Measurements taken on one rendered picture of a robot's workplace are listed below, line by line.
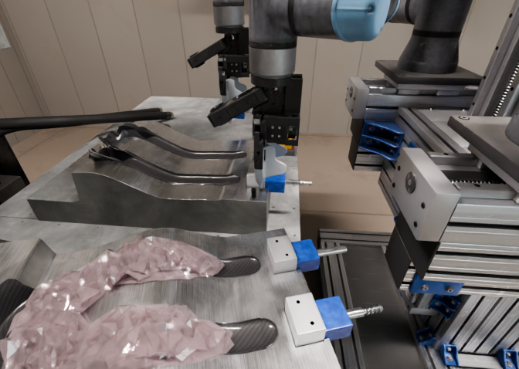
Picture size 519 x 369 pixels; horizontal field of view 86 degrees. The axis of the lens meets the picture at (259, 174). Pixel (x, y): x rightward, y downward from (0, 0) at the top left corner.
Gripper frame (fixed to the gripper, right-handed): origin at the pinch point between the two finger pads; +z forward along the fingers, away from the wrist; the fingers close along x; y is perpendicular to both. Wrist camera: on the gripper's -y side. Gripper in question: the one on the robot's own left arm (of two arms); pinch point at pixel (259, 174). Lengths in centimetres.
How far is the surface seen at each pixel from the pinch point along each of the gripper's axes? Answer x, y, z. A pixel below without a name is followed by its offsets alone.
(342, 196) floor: 117, 48, 90
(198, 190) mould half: -4.0, -12.0, 2.0
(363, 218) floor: 94, 58, 90
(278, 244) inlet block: -16.6, 4.6, 2.3
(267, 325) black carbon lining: -28.1, 3.8, 5.3
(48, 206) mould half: -7.0, -43.7, 6.2
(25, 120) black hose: 17, -66, -2
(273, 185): -2.2, 2.9, 1.1
